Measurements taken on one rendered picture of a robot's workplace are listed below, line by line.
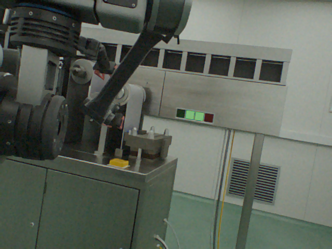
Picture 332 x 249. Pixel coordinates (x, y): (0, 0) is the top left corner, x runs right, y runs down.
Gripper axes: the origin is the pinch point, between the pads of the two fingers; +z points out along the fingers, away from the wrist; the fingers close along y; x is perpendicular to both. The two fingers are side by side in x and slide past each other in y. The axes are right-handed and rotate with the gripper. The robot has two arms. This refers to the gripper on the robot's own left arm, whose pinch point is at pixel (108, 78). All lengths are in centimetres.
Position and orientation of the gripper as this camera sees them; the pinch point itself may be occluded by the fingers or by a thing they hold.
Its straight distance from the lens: 163.6
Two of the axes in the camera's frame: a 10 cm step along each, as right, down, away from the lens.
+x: 2.8, -7.7, 5.8
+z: 1.1, 6.3, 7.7
